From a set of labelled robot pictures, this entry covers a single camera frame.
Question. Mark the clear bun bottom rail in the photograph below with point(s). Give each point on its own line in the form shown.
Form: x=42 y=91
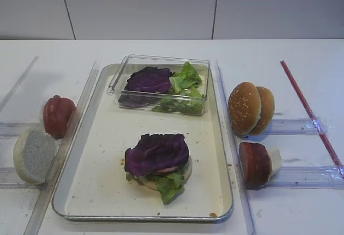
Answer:
x=11 y=180

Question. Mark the purple cabbage leaf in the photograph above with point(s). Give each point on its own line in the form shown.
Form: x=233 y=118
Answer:
x=155 y=152

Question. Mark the clear patty rail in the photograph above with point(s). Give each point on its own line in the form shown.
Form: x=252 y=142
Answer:
x=308 y=177

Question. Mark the metal tray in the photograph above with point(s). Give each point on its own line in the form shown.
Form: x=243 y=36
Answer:
x=93 y=184

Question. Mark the clear bun rail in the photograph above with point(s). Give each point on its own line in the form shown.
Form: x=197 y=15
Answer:
x=11 y=180
x=304 y=126

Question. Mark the tomato slice stack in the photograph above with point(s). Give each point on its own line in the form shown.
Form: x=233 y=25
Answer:
x=56 y=115

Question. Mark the white bun bottom upright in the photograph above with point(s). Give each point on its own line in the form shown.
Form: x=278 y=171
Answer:
x=33 y=154

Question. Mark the red plastic strip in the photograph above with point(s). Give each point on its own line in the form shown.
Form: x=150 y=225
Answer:
x=311 y=115

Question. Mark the pink ham slice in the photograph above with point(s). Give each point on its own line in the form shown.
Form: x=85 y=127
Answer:
x=166 y=171

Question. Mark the front sesame bun top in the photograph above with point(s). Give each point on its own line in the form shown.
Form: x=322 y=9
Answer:
x=244 y=107

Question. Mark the sesame bun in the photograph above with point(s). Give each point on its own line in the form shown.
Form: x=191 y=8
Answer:
x=267 y=110
x=244 y=107

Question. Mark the green lettuce on burger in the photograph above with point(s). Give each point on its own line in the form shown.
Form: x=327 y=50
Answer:
x=169 y=186

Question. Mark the green lettuce in container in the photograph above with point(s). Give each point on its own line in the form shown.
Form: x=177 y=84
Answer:
x=184 y=83

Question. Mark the purple cabbage in container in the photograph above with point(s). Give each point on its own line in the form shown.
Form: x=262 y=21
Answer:
x=149 y=79

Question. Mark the clear tomato rail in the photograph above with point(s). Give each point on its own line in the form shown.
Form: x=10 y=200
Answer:
x=12 y=130

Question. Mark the red meat patty stack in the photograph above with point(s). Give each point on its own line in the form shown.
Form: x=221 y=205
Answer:
x=256 y=163

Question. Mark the clear right side rail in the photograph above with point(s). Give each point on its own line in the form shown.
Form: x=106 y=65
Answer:
x=249 y=222

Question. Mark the rear sesame bun top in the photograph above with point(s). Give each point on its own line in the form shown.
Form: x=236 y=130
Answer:
x=267 y=110

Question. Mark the clear salad container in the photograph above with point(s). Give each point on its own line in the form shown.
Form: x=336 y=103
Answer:
x=134 y=63

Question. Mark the bun bottom on tray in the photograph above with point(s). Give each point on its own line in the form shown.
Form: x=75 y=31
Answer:
x=149 y=180

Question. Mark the clear left side rail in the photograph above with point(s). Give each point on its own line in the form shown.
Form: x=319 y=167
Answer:
x=45 y=196

